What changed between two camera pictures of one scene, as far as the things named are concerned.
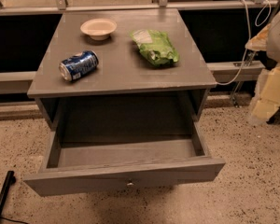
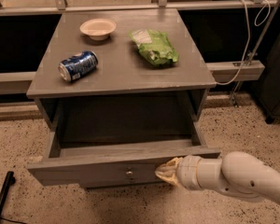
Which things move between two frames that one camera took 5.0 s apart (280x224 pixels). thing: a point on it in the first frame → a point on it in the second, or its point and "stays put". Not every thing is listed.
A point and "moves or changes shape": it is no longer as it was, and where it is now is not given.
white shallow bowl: x=98 y=28 stays put
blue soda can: x=77 y=66 stays put
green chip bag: x=155 y=47 stays put
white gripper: x=279 y=38 → x=188 y=172
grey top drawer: x=70 y=168 moves or changes shape
